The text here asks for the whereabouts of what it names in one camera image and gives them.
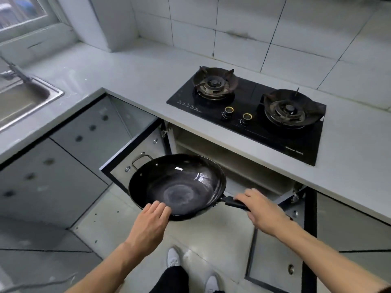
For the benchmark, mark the person's black trousers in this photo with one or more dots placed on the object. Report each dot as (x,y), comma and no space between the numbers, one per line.
(171,282)

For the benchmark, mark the white framed window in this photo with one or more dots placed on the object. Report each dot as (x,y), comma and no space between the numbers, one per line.
(18,15)

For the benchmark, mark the black wok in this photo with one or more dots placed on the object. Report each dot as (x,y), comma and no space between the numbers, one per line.
(183,186)

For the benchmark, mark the narrow grey cabinet door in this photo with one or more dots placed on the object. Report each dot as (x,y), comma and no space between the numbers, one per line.
(134,115)

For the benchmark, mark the chrome curved faucet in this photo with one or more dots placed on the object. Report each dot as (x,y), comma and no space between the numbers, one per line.
(16,71)

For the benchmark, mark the stainless steel sink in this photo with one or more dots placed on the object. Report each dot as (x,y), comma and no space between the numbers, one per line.
(21,100)

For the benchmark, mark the white left shoe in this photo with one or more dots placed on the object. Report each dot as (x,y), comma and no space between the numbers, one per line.
(174,257)

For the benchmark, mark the black gold-ringed stove knob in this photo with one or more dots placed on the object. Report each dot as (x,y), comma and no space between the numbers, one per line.
(246,117)
(228,111)

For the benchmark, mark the person's left hand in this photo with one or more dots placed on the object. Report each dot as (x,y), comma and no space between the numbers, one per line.
(149,228)

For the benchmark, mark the white shoe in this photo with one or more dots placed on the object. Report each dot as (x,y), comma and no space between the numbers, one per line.
(212,283)
(174,257)

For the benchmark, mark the person's right hand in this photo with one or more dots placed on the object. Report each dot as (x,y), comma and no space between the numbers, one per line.
(265,213)

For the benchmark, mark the person's left forearm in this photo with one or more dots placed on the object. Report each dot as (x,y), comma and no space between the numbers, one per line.
(107,271)

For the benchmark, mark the person's right forearm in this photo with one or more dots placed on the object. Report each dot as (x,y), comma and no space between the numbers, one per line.
(330,259)

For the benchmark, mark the white right shoe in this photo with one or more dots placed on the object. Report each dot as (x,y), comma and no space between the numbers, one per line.
(212,283)

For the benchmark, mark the black glass gas stove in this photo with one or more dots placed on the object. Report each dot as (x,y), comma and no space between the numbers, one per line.
(253,134)

